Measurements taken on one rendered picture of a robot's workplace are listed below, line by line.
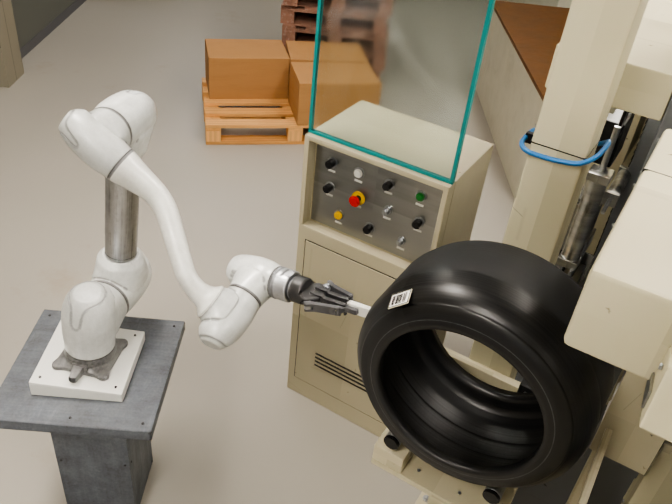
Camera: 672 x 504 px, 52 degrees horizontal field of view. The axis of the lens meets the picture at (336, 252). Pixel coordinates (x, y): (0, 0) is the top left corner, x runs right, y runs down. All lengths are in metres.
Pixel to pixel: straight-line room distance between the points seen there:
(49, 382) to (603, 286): 1.73
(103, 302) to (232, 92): 3.38
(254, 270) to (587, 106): 0.92
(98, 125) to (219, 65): 3.43
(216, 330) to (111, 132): 0.58
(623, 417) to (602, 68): 0.87
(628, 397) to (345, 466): 1.39
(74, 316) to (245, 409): 1.14
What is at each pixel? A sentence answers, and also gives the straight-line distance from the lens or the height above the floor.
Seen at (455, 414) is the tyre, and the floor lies 0.91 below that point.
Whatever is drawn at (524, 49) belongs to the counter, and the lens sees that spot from 5.32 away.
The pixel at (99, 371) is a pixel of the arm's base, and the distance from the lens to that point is 2.30.
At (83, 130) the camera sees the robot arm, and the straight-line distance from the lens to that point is 1.87.
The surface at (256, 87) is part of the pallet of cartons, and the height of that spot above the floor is 0.25.
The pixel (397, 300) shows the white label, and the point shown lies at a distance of 1.53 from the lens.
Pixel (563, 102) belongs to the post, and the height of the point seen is 1.77.
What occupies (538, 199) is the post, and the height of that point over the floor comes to 1.52.
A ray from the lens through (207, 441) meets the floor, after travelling 2.98.
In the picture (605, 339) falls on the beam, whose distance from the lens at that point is 1.09.
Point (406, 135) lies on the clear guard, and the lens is 2.22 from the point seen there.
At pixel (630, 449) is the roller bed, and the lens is 1.99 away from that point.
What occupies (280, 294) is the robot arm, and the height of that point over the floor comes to 1.17.
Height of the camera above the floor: 2.34
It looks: 36 degrees down
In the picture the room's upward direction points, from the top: 7 degrees clockwise
